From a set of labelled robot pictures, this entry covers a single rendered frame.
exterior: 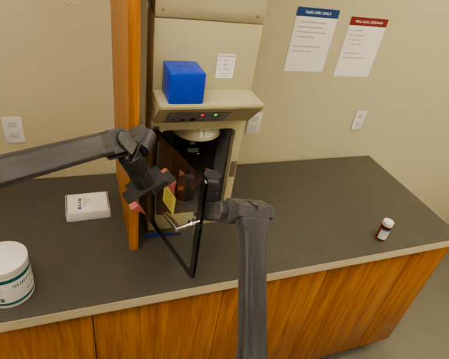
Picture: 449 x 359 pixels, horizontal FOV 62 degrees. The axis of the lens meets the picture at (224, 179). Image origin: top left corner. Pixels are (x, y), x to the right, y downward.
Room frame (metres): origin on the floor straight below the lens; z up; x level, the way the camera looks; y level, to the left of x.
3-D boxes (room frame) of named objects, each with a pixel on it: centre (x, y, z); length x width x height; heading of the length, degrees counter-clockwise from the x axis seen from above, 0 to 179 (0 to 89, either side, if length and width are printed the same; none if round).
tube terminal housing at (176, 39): (1.21, 0.16, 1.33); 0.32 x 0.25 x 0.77; 114
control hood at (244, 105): (1.04, 0.09, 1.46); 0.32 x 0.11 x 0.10; 114
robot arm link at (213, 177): (0.97, 0.04, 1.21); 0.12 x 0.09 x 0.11; 13
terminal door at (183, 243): (0.90, 0.14, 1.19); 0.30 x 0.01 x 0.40; 40
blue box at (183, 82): (1.01, 0.16, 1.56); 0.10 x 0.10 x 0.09; 24
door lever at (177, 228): (0.83, 0.12, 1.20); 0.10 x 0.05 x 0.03; 40
